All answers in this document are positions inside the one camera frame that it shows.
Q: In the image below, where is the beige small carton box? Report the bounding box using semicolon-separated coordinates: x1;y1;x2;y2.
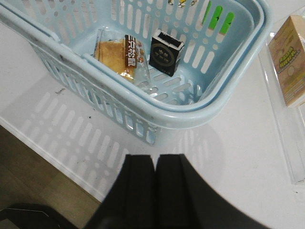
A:
268;15;305;107

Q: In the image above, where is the black tissue box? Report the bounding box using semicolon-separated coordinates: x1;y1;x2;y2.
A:
149;29;184;77

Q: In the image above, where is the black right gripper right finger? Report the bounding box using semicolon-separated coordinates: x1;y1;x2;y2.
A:
156;154;264;229

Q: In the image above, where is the light blue plastic basket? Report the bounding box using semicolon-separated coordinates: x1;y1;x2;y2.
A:
0;0;272;145

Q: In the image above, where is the green white bottle behind basket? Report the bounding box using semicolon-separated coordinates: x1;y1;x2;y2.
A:
201;0;235;36

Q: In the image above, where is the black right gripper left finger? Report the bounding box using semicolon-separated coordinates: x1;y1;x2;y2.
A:
85;154;155;229

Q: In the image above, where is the clear acrylic right shelf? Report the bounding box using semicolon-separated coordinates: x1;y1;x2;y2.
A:
259;32;305;185

